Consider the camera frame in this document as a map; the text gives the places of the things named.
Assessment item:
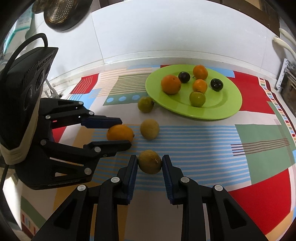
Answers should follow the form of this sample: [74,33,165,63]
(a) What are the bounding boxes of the large orange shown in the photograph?
[161,75,182,95]
[106,125,134,142]

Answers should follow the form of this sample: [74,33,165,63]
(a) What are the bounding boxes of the tan round fruit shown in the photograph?
[140,119,159,140]
[138,150,162,175]

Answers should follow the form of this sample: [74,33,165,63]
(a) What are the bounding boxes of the green fruit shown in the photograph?
[137,96,154,113]

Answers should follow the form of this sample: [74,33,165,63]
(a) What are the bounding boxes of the dark plum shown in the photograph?
[210,78,224,92]
[178,71,191,83]

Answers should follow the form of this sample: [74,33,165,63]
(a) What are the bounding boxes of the yellow-green fruit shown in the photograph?
[189,91,206,108]

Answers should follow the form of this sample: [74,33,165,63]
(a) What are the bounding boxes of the small orange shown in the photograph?
[193,79,208,94]

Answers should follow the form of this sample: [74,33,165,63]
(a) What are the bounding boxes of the small orange mandarin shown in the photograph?
[193,65,208,80]

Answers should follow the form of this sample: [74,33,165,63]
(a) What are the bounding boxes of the colourful patterned table mat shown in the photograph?
[20,66,295,240]

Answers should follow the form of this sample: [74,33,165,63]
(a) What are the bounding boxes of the black frying pan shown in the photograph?
[44,0,92,32]

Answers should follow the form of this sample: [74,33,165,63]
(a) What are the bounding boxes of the green plate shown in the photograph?
[145,64,242,120]

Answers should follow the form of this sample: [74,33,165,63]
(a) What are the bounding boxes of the green white carton box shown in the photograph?
[4,5,33,55]

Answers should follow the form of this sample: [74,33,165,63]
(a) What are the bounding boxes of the small brass saucepan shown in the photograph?
[32,0,47,14]

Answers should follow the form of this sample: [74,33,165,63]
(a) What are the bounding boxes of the black camera box left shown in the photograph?
[1,47,58,150]

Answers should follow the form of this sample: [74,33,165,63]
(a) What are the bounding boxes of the cream handled pan lower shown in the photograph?
[273,37,296,59]

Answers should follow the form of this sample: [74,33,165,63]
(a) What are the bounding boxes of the cream handled pan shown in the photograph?
[279,28,296,45]
[273,37,296,59]

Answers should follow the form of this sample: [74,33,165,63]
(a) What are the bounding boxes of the cream handled pan upper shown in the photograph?
[279,28,296,45]

